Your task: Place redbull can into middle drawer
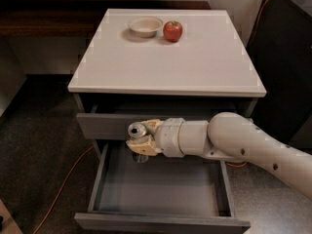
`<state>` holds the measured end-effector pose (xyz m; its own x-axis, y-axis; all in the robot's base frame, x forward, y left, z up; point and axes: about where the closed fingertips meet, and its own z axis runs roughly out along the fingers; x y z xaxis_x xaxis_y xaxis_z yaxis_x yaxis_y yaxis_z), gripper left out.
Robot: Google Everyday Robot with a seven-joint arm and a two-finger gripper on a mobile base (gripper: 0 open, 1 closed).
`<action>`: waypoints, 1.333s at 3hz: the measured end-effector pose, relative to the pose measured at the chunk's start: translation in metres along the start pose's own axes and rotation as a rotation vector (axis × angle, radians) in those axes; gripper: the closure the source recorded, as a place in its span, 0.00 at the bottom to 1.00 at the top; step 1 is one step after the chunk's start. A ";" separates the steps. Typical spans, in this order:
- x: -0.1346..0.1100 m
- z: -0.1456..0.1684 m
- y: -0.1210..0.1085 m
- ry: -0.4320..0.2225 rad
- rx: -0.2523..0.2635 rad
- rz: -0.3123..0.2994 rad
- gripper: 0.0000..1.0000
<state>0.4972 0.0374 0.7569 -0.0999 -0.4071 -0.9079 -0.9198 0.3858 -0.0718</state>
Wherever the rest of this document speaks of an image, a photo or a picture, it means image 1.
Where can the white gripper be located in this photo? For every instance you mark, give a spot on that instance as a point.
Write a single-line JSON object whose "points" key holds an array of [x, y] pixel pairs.
{"points": [[168, 136]]}

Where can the silver blue redbull can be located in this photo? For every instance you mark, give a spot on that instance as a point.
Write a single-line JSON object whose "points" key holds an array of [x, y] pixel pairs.
{"points": [[135, 131]]}

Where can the grey drawer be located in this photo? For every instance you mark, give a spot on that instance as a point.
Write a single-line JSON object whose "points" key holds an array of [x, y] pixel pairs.
{"points": [[111, 122], [160, 196]]}

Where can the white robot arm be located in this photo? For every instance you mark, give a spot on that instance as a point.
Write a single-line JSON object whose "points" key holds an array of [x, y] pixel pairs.
{"points": [[227, 137]]}

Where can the grey top drawer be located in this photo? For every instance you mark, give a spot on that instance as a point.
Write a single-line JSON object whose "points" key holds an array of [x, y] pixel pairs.
{"points": [[111, 122]]}

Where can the white top grey drawer cabinet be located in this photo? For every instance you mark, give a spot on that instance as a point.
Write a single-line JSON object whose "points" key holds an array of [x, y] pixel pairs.
{"points": [[208, 62]]}

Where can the red apple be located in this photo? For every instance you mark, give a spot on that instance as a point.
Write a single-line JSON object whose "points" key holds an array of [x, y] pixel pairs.
{"points": [[172, 30]]}

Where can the white paper bowl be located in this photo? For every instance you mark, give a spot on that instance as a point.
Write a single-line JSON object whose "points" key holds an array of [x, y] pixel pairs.
{"points": [[145, 27]]}

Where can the black cabinet on right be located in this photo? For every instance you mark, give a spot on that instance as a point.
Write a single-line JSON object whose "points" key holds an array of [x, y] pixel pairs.
{"points": [[281, 51]]}

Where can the dark wooden bench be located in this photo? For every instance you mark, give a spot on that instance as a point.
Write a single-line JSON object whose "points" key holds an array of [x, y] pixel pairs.
{"points": [[71, 18]]}

